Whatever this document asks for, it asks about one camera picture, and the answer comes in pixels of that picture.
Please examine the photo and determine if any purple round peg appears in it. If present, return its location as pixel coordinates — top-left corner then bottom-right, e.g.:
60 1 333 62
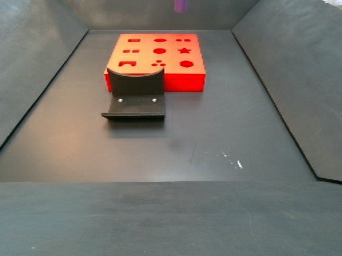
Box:
174 0 187 13

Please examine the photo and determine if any black curved holder stand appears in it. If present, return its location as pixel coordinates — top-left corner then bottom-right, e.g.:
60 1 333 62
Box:
101 69 166 120

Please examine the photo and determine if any red shape sorter box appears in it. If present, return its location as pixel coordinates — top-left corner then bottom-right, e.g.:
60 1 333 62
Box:
104 33 206 92

